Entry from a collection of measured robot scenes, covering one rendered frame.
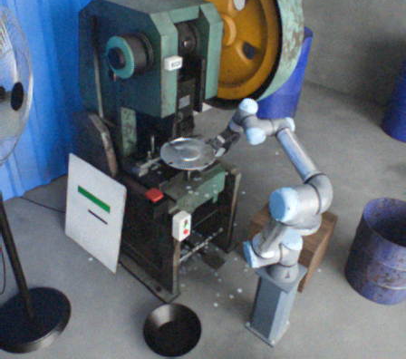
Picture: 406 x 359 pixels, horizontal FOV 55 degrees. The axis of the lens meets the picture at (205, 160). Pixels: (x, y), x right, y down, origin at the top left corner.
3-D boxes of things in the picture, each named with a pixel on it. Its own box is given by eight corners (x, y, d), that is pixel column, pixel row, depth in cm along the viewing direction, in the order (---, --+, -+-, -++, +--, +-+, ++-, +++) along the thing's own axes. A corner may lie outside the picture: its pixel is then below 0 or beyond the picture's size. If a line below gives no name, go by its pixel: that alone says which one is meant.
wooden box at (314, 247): (324, 255, 256) (338, 216, 236) (301, 294, 229) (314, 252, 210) (271, 228, 274) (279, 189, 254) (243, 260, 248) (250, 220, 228)
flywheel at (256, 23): (189, -44, 221) (200, 82, 253) (163, -42, 208) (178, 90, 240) (304, -56, 176) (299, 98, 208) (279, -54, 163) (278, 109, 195)
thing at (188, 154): (188, 134, 221) (188, 132, 221) (227, 154, 206) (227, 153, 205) (149, 152, 202) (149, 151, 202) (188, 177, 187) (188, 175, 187)
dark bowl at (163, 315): (212, 335, 204) (214, 327, 200) (171, 378, 185) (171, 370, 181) (172, 301, 220) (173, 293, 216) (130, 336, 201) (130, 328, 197)
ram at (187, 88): (198, 130, 203) (202, 77, 186) (178, 140, 193) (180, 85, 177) (176, 119, 212) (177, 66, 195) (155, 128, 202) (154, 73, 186)
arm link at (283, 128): (352, 196, 137) (290, 109, 168) (325, 201, 134) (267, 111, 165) (339, 216, 146) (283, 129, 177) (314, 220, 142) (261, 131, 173)
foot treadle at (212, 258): (227, 266, 229) (227, 260, 226) (215, 276, 222) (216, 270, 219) (159, 217, 260) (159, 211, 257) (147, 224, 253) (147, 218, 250)
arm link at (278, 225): (276, 266, 176) (325, 204, 134) (246, 273, 172) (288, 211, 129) (266, 242, 183) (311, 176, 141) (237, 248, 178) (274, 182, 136)
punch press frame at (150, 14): (222, 231, 246) (248, 10, 171) (173, 269, 219) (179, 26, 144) (140, 177, 288) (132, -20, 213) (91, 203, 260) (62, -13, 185)
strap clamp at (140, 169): (163, 164, 208) (163, 148, 202) (139, 177, 197) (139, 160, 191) (156, 159, 211) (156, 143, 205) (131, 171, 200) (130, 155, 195)
